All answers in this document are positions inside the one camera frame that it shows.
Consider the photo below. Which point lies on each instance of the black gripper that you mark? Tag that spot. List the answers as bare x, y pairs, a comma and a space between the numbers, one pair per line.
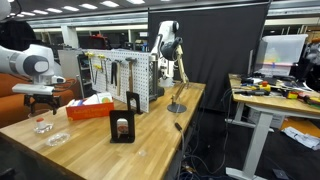
31, 100

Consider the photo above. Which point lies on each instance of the clear glass container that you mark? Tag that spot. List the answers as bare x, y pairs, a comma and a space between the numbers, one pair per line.
38, 114

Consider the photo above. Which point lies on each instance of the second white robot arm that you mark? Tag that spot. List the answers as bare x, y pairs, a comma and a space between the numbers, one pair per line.
167, 53

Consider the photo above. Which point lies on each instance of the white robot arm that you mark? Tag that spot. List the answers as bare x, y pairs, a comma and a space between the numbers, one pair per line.
21, 53

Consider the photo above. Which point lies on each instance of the small orange-capped white bottle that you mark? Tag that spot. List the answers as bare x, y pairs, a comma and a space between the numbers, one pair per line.
41, 124

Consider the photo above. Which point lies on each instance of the white notepad in box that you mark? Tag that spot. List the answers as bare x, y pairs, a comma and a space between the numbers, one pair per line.
91, 100

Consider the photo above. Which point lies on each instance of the rainbow striped orange box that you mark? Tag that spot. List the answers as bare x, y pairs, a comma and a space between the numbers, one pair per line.
77, 111

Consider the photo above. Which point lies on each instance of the long silver wrench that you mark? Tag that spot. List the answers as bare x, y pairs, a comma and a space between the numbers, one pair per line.
106, 71

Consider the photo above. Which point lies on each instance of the white pegboard panel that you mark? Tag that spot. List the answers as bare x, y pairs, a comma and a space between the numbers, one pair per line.
142, 74

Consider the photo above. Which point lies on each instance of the black pliers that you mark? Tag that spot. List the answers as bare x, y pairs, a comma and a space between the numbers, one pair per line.
114, 73

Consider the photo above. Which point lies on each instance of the wooden desk lamp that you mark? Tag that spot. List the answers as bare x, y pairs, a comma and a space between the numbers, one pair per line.
174, 106

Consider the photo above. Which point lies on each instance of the black backdrop curtain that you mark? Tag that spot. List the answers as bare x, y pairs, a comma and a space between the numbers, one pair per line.
217, 41

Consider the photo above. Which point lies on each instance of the wooden side desk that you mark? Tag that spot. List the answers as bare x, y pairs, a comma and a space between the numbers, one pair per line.
267, 106

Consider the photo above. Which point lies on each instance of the clear plastic storage bin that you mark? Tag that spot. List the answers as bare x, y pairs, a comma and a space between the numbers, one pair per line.
278, 53

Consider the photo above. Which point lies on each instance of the yellow T-handle hex key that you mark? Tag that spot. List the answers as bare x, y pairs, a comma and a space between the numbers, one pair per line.
89, 55

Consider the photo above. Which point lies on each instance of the light wooden handle hammer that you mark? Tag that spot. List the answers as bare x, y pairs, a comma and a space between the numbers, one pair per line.
118, 77

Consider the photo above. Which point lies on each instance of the dark wooden handle hammer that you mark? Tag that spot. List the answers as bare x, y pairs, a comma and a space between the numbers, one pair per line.
131, 61

